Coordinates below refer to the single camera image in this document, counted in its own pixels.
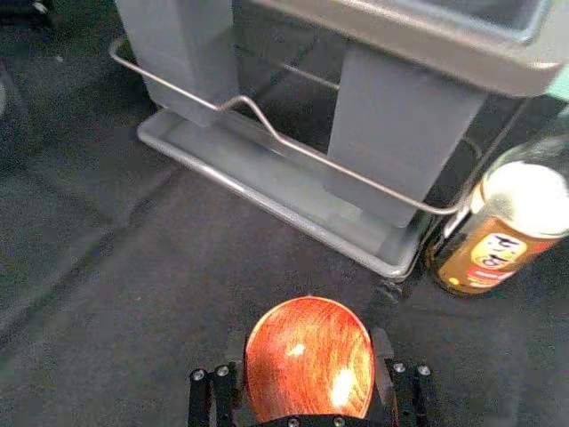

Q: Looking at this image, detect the brown sauce bottle white cap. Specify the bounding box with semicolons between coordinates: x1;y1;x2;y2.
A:
424;160;569;299

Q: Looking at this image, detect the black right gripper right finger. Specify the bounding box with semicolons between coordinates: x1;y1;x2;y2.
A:
369;327;435;427

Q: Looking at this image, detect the red-brown wooden spoon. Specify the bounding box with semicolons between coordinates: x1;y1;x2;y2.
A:
243;295;377;424

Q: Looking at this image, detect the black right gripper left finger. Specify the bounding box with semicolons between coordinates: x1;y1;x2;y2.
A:
187;335;250;427

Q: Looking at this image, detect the black table cloth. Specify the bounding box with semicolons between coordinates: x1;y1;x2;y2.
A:
0;0;569;427

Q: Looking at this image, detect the black rack with steel bars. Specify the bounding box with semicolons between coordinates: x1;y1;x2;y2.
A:
108;0;569;284

